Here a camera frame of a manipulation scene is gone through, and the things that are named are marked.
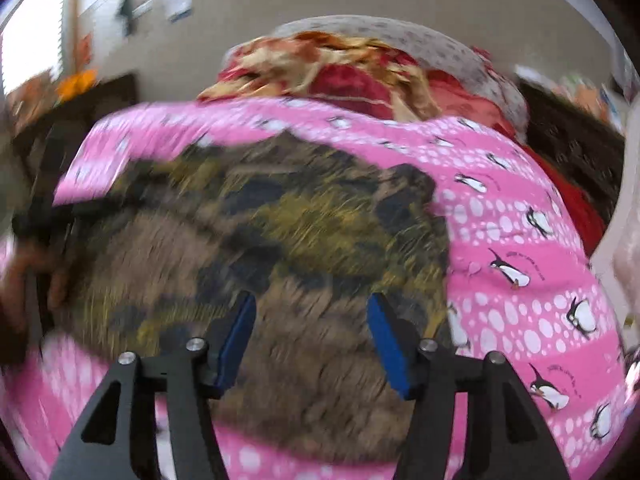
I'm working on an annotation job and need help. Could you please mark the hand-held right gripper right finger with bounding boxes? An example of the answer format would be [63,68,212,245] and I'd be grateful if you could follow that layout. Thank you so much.
[366,292,571,480]

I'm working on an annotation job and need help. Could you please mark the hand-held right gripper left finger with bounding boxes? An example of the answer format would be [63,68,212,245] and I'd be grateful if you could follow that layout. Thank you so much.
[49,290,258,480]

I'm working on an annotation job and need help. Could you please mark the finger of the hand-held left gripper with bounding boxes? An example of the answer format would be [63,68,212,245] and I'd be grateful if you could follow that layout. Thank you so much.
[70,194,146,225]

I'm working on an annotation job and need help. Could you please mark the brown patterned garment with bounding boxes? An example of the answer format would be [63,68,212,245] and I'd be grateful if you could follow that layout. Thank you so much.
[54,129,452,463]

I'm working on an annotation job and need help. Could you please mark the person's left hand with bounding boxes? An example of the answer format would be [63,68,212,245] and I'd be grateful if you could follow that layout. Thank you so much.
[0,246,72,357]

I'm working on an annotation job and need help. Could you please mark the pink penguin blanket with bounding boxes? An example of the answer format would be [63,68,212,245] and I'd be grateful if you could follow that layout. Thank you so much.
[0,97,633,480]

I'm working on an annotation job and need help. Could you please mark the bright window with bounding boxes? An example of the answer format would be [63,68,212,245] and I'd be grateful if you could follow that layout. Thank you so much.
[0,0,67,95]

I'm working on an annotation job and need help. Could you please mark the red cloth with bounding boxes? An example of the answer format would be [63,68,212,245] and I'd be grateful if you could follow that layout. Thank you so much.
[537,157,607,257]

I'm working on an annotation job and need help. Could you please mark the red and gold quilt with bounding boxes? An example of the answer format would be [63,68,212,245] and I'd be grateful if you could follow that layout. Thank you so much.
[197,30,531,137]

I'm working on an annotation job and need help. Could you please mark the dark carved wooden headboard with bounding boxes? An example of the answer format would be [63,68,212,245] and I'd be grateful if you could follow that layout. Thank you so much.
[517,80,627,231]

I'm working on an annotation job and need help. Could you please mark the pile of small packages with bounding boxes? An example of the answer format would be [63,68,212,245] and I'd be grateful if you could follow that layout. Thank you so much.
[515,62,626,126]

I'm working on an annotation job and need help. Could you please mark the dark wall poster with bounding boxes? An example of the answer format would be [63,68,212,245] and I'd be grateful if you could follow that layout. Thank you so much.
[116,0,140,37]

